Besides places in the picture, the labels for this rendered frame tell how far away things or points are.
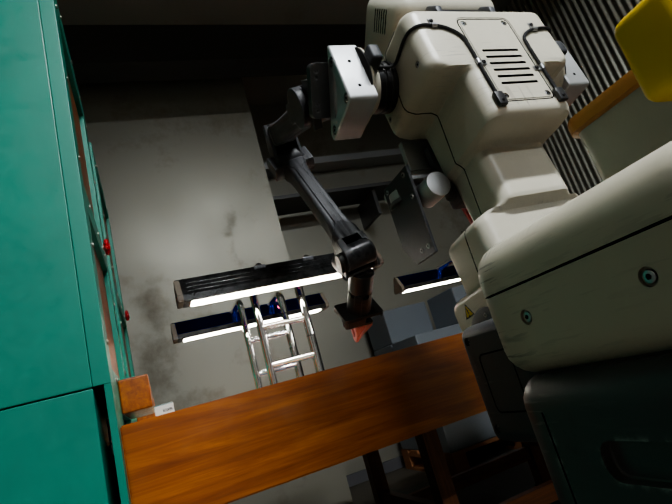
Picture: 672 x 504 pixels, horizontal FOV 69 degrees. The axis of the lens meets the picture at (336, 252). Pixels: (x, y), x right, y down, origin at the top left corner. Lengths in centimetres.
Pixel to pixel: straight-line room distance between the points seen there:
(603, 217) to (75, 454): 86
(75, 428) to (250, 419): 30
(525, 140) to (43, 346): 88
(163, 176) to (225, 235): 59
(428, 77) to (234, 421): 71
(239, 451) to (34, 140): 73
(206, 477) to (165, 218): 259
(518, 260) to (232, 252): 300
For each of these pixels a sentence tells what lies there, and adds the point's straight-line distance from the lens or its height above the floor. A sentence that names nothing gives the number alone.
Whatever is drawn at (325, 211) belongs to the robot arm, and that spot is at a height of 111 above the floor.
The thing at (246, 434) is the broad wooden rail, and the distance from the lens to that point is 102.
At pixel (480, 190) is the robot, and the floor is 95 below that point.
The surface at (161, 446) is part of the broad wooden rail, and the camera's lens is 101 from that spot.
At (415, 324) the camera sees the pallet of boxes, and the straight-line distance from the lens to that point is 379.
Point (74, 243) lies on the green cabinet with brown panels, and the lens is 104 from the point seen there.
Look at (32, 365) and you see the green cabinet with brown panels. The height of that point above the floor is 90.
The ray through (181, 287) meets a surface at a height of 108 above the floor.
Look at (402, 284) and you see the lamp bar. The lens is 218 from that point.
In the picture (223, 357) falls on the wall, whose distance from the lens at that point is 320.
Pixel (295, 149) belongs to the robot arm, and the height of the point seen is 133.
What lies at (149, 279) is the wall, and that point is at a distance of 330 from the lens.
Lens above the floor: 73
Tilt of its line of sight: 15 degrees up
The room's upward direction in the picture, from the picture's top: 16 degrees counter-clockwise
